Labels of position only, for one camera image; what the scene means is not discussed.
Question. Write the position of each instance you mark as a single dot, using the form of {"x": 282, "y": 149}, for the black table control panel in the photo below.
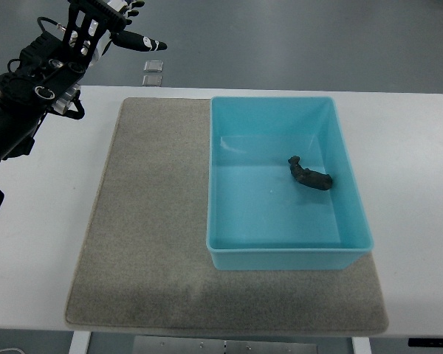
{"x": 426, "y": 342}

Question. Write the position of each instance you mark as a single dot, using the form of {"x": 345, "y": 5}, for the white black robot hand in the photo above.
{"x": 126, "y": 39}

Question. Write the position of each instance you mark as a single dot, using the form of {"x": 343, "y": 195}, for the blue plastic box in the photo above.
{"x": 259, "y": 217}

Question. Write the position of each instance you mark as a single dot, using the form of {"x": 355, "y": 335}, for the grey felt mat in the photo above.
{"x": 145, "y": 266}

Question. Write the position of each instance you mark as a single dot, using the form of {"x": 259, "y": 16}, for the white left table leg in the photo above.
{"x": 80, "y": 342}

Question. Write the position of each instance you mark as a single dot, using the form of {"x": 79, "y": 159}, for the white right table leg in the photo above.
{"x": 361, "y": 345}

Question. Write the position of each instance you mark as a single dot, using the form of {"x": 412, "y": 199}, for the brown hippo toy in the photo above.
{"x": 309, "y": 178}

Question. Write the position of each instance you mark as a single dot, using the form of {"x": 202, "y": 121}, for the lower floor outlet plate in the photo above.
{"x": 152, "y": 80}

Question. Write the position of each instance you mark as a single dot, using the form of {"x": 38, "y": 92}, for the white table leg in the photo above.
{"x": 361, "y": 345}
{"x": 80, "y": 342}

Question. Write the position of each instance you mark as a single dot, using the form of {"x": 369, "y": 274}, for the floor outlet plate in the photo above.
{"x": 152, "y": 80}
{"x": 153, "y": 66}

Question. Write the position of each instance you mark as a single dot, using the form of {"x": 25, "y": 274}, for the metal table crossbar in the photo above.
{"x": 153, "y": 344}

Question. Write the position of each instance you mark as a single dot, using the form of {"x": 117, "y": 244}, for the upper floor outlet plate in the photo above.
{"x": 153, "y": 66}

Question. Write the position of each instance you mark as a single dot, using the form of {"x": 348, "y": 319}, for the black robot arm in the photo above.
{"x": 49, "y": 69}

